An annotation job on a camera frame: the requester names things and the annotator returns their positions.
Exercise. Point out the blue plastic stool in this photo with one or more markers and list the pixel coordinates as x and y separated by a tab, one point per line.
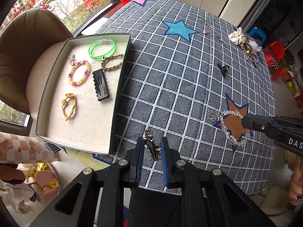
258	34

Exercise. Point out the black scalloped hair clip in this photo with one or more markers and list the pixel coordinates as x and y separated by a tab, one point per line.
101	92

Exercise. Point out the gold ribbon bundle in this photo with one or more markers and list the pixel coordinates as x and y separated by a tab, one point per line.
51	184

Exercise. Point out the blue checkered star tablecloth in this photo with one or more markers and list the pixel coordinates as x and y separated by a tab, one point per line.
170	87

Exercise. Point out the gold rabbit hair clip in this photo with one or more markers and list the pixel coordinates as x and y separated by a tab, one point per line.
72	60

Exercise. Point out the green translucent bangle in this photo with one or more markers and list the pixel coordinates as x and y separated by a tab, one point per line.
113	48

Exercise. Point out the person's right hand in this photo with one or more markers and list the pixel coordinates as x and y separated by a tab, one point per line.
297	182

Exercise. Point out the red plastic chair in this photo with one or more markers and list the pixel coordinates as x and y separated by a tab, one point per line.
275	56

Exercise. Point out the pile of hair accessories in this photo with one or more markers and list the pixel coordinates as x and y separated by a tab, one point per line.
252	47

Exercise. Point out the cream satin scrunchie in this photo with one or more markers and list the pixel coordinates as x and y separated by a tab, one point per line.
236	36

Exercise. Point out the silver metal hair clip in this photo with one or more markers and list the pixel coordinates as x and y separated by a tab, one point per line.
151	146

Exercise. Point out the black claw hair clip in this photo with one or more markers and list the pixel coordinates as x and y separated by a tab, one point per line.
223	69

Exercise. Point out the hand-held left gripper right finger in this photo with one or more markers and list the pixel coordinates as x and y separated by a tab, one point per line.
165	163

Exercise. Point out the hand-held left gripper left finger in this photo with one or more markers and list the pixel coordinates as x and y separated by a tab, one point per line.
139	163

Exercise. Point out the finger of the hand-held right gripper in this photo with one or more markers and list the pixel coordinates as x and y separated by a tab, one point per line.
254	123

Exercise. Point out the beige upholstered chair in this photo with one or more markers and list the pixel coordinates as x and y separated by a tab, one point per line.
28	52

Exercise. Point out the white shallow box tray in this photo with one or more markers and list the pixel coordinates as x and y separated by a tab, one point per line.
90	123

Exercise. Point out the plush doll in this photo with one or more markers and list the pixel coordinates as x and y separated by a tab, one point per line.
16	189

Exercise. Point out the small silver charm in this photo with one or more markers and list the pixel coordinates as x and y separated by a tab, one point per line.
207	31

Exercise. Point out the pile of colourful boxes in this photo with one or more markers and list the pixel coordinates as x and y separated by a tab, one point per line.
293	85

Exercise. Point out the checkered printed paper box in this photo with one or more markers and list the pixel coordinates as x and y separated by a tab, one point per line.
21	149

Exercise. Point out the white low stool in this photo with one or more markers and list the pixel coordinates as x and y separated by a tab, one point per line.
94	27

